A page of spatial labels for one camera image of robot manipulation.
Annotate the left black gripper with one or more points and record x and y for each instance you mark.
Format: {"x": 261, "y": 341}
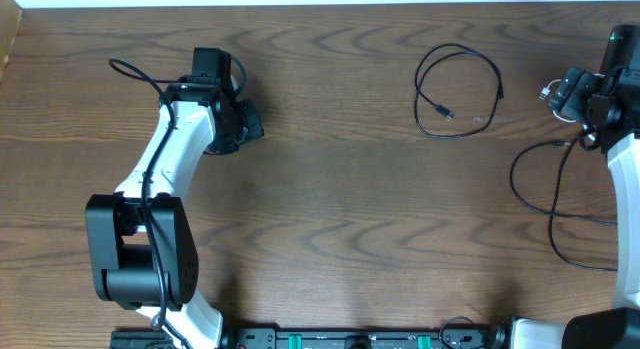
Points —
{"x": 256, "y": 127}

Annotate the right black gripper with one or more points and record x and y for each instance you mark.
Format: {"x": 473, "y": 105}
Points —
{"x": 574, "y": 91}

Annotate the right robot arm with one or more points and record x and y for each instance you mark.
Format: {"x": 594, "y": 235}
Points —
{"x": 617, "y": 327}

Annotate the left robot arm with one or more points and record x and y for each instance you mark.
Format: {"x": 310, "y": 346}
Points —
{"x": 142, "y": 251}

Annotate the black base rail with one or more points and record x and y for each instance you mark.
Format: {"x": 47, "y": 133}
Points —
{"x": 456, "y": 337}

